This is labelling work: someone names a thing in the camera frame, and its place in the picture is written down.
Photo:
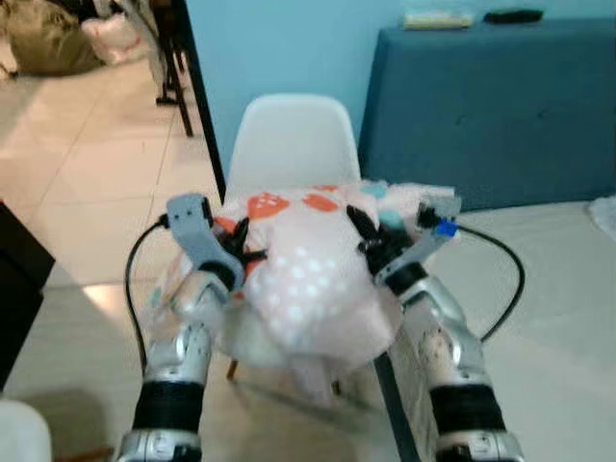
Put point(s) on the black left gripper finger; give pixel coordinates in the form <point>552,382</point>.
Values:
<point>256,257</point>
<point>241,231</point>

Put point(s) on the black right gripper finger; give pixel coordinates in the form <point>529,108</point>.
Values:
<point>363,226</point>
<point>393,227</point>

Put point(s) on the pink pillow with orange prints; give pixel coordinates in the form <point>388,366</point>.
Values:
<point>308,289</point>

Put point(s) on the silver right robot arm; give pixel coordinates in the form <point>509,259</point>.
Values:
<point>452,356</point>

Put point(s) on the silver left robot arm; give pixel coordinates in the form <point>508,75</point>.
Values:
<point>178,356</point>

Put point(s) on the white plastic shell chair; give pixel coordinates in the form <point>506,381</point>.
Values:
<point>289,144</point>

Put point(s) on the black slanted pole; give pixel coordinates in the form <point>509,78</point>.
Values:
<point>204,106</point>

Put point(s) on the dark grey flat bar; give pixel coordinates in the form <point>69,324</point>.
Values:
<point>397,409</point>

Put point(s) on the black tripod stand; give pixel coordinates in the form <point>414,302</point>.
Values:
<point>173,67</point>

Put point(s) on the white remote control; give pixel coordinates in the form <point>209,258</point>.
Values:
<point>438,19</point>

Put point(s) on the small white floor object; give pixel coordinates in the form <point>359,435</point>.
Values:
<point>606,217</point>

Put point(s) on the dark wooden table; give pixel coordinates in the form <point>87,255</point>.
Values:
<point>19,279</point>

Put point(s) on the white plastic bag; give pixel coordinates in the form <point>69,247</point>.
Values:
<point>114,38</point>

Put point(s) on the black remote control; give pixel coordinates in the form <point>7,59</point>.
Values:
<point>514,15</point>

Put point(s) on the olive green bag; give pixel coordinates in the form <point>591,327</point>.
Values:
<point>48,43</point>

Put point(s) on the white rounded plastic object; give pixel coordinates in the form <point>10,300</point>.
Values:
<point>21,438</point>

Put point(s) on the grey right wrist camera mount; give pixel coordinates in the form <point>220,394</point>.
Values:
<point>423,250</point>

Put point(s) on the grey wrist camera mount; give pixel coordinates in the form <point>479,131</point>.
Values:
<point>197,231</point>
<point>423,250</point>

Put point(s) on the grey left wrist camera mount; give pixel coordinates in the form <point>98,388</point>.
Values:
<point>197,231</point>

